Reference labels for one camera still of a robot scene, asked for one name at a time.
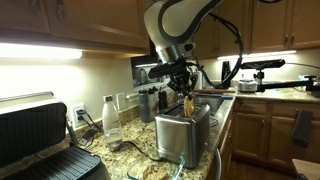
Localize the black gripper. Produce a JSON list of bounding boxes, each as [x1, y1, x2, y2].
[[167, 68, 198, 101]]

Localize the brown bread slice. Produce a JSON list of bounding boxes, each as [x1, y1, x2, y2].
[[142, 163, 170, 180], [182, 95, 196, 119]]

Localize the stainless steel toaster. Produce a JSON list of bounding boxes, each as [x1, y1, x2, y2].
[[154, 102, 212, 170]]

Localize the clear glass bowl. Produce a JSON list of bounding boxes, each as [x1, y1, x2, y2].
[[126, 154, 186, 180]]

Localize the white paper towel roll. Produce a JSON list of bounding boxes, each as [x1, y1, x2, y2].
[[194, 70, 204, 91]]

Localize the black drink bottle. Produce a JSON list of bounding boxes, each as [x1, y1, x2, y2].
[[157, 86, 169, 112]]

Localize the kitchen sink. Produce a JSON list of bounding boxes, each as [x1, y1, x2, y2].
[[193, 93, 235, 118]]

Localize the grey water bottle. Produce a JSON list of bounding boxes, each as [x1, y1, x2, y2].
[[137, 88, 152, 124]]

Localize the kitchen window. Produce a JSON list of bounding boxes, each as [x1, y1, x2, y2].
[[130, 54, 168, 88]]

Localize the small white appliance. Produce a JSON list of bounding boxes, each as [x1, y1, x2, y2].
[[237, 78, 259, 93]]

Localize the wooden lower cabinet drawers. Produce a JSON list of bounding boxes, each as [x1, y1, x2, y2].
[[205, 114, 235, 180]]

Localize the under-cabinet light strip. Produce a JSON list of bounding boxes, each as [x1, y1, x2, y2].
[[216, 49, 298, 61], [0, 42, 84, 61]]

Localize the wooden base cabinets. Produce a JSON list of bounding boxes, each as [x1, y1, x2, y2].
[[231, 97, 320, 168]]

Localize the wooden corner upper cabinets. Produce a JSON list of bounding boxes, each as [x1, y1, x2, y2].
[[193, 0, 320, 60]]

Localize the black plug adapter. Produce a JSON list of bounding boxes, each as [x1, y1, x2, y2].
[[75, 108, 88, 122]]

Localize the dark hanging towel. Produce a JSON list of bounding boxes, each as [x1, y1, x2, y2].
[[290, 108, 315, 148]]

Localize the black panini grill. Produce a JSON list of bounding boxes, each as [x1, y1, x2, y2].
[[0, 91, 112, 180]]

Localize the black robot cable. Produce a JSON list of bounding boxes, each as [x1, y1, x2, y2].
[[196, 12, 245, 90]]

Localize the white light switch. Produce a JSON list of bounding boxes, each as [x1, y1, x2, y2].
[[115, 91, 128, 111]]

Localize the black power cord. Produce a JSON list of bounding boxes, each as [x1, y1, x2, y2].
[[84, 113, 161, 164]]

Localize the black stereo camera bar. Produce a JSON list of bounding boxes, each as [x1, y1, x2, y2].
[[240, 58, 287, 71]]

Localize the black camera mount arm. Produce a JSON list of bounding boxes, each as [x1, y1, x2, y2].
[[254, 69, 320, 94]]

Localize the white wall outlet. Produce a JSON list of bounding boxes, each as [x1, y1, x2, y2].
[[69, 102, 89, 130]]

